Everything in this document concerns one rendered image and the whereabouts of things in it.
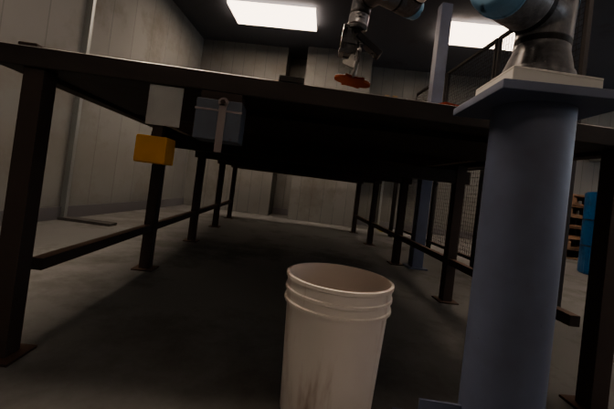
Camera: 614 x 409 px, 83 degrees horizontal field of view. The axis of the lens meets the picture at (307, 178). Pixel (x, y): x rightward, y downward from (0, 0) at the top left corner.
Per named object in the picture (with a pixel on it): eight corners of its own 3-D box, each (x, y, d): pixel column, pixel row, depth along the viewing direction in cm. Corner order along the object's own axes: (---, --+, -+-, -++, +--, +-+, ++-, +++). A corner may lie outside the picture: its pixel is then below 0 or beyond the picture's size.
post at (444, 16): (428, 270, 303) (459, 2, 307) (408, 268, 302) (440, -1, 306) (420, 266, 320) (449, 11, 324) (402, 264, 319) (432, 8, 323)
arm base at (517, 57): (594, 82, 74) (601, 36, 74) (528, 68, 73) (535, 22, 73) (540, 99, 89) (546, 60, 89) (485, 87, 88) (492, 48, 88)
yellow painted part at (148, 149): (164, 164, 100) (174, 84, 101) (132, 161, 100) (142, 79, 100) (173, 165, 108) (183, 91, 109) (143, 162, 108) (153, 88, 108)
